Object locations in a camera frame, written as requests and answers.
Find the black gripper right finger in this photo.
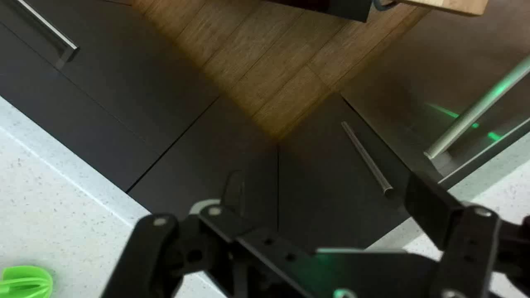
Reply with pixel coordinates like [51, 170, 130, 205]
[404, 170, 530, 298]

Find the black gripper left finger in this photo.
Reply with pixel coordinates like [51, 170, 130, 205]
[100, 170, 246, 298]

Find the small green plastic object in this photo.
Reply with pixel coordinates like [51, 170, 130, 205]
[0, 263, 54, 298]

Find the dark drawer front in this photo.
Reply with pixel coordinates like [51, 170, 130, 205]
[0, 0, 221, 194]

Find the dark glossy appliance door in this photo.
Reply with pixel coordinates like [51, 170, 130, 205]
[339, 0, 530, 190]

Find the wooden side table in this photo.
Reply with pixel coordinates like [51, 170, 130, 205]
[400, 0, 490, 16]

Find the black block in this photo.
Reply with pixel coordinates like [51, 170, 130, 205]
[263, 0, 372, 23]

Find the dark cabinet door without handle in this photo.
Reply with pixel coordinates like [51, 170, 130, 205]
[127, 94, 279, 222]

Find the thin gray door handle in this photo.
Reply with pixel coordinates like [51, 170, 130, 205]
[339, 119, 395, 199]

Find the thick silver appliance handle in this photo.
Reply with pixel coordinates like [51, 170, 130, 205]
[422, 55, 530, 162]

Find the dark cabinet door with handle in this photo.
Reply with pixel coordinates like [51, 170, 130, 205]
[276, 91, 443, 252]

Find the silver drawer bar handle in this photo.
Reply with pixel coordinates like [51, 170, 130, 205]
[14, 0, 79, 71]

